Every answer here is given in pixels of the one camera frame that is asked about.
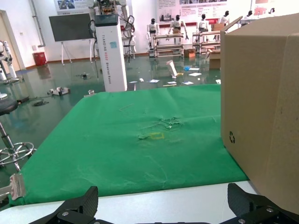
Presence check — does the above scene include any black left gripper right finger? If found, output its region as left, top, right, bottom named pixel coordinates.
left=219, top=183, right=299, bottom=224

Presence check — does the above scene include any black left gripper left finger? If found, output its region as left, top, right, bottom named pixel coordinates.
left=29, top=186, right=101, bottom=224

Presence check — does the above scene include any tall brown cardboard box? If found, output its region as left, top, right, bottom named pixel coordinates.
left=220, top=13, right=299, bottom=215

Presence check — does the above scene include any open cardboard box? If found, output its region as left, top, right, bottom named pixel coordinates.
left=207, top=49, right=221, bottom=70

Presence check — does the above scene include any small cardboard box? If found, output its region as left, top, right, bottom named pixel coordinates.
left=183, top=49, right=197, bottom=59

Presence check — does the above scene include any green table cloth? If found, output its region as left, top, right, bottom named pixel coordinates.
left=8, top=84, right=249, bottom=207

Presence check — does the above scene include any black stool chrome base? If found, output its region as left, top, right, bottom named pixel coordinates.
left=0, top=97, right=37, bottom=173

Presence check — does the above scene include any white column robot stand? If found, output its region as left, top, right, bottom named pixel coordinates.
left=94, top=14, right=128, bottom=92

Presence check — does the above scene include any red bin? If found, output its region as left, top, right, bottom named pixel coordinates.
left=32, top=51, right=47, bottom=67

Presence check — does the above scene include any white tipped carton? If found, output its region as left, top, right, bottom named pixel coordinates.
left=166, top=59, right=179, bottom=79

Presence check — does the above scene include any dark display screen on stand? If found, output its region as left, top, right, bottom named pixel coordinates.
left=49, top=13, right=94, bottom=64

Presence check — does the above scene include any white robot torso exposed electronics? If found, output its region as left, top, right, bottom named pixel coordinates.
left=88, top=0, right=136, bottom=63

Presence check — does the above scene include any black cable bundle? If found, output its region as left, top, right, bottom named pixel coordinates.
left=31, top=98, right=50, bottom=107

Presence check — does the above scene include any grey device with cables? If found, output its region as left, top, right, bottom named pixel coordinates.
left=47, top=86, right=71, bottom=97

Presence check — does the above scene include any pipe frame rack table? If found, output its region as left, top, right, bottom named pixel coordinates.
left=192, top=30, right=221, bottom=54
left=151, top=33, right=185, bottom=58

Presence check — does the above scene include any grey wall pipe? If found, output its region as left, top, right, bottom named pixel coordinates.
left=30, top=0, right=46, bottom=49

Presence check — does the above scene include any wall poster board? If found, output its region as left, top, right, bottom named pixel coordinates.
left=156, top=0, right=228, bottom=24

